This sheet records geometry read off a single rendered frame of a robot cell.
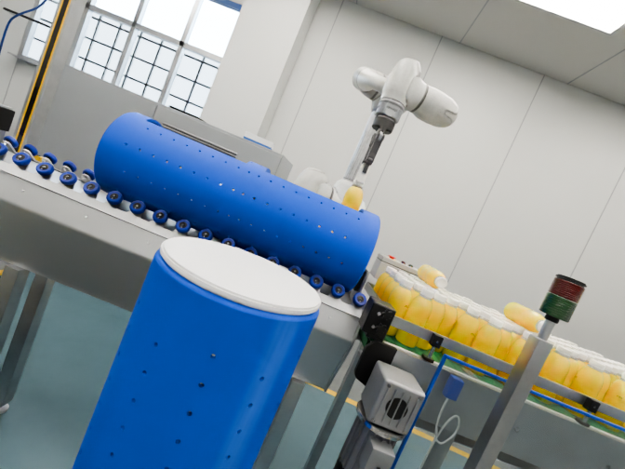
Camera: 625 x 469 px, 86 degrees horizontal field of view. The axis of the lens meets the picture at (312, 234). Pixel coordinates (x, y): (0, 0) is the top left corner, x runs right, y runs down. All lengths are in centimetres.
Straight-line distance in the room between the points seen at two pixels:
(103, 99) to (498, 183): 384
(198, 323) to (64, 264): 89
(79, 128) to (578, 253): 494
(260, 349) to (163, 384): 13
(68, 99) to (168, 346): 312
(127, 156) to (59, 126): 238
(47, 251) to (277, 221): 73
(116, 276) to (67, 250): 17
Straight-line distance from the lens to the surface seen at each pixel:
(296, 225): 100
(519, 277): 432
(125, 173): 114
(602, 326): 487
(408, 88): 124
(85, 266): 127
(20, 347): 167
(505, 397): 102
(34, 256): 137
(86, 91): 341
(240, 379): 50
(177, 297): 48
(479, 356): 114
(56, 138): 350
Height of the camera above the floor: 118
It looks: 5 degrees down
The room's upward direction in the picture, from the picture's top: 23 degrees clockwise
